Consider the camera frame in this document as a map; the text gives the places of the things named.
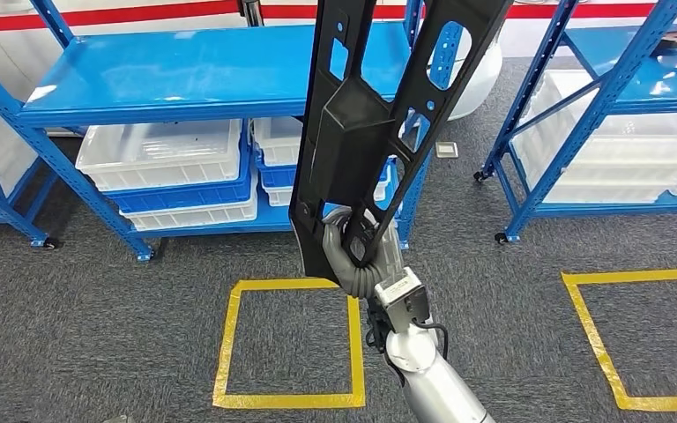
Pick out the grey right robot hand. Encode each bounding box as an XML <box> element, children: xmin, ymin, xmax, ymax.
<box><xmin>322</xmin><ymin>207</ymin><xmax>405</xmax><ymax>276</ymax></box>

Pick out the black plastic car part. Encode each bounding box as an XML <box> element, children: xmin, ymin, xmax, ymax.
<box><xmin>288</xmin><ymin>0</ymin><xmax>515</xmax><ymax>287</ymax></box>

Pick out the white car body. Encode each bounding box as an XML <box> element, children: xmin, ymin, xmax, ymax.
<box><xmin>0</xmin><ymin>0</ymin><xmax>677</xmax><ymax>138</ymax></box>

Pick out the large white plastic crate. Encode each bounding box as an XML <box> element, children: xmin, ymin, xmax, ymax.
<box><xmin>513</xmin><ymin>70</ymin><xmax>677</xmax><ymax>204</ymax></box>

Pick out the red barrier belt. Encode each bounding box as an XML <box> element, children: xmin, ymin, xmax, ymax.
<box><xmin>0</xmin><ymin>0</ymin><xmax>677</xmax><ymax>34</ymax></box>

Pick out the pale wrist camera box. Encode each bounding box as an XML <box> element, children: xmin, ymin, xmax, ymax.
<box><xmin>373</xmin><ymin>267</ymin><xmax>433</xmax><ymax>335</ymax></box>

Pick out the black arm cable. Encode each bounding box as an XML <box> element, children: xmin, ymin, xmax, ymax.
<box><xmin>364</xmin><ymin>315</ymin><xmax>450</xmax><ymax>360</ymax></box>

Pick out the black stanchion post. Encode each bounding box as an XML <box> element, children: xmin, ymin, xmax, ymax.
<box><xmin>239</xmin><ymin>0</ymin><xmax>264</xmax><ymax>27</ymax></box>

